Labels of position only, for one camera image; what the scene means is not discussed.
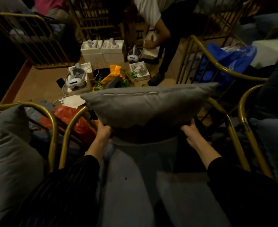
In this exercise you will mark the person's right hand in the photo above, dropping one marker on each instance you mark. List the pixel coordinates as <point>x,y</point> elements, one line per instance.
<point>193,135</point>

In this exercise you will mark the person's left hand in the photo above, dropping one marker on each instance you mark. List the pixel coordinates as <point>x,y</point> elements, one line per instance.
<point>103,137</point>

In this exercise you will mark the grey square cushion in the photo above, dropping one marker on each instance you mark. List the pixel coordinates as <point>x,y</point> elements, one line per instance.
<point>148,104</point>
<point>11,163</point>

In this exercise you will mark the person's left forearm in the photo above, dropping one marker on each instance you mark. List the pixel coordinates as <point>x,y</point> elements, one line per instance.
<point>65,191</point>

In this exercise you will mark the person's right forearm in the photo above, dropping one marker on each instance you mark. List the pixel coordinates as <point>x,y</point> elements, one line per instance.
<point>243,193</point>

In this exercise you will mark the light grey cushion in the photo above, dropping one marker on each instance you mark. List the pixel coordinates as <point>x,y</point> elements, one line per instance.
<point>6,3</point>

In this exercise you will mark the yellow plastic bag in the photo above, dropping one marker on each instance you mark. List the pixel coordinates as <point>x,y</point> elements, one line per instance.
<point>95,124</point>

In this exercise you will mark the red plastic bag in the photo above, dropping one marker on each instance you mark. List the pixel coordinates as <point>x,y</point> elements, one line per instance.
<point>65,113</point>

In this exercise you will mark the white headset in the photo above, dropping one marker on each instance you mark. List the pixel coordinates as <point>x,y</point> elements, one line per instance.
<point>75,82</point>
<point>133,57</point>

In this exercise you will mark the black pouch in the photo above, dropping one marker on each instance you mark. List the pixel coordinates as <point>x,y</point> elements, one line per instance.
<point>101,73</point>

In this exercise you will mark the blue-grey fabric bundle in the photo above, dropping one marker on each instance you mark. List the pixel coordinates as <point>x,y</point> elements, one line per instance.
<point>38,135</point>

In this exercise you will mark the black phone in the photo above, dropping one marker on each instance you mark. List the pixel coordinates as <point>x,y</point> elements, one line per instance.
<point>60,83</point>

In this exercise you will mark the open white headset box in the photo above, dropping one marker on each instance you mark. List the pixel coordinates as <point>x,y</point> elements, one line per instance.
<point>88,68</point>

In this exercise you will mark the small white box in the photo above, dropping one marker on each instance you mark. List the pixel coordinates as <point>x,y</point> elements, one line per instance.
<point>139,70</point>

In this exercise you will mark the blue plastic bag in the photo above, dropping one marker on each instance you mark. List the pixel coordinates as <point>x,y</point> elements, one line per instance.
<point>233,59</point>

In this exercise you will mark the black clothing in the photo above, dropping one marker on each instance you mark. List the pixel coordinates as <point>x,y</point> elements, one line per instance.
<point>254,72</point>

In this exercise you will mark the white paper bag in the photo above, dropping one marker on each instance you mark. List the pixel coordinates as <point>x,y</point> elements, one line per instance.
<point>150,53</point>

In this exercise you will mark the white controller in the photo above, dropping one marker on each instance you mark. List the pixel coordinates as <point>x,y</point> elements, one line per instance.
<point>111,43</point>
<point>92,43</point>

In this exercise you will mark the white plastic bag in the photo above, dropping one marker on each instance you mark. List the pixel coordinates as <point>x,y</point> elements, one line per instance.
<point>231,47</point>

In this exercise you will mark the large white box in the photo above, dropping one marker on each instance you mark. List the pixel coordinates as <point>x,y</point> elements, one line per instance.
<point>271,53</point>

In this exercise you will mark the gold frame blue sofa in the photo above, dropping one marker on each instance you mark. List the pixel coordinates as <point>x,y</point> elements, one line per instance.
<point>266,23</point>

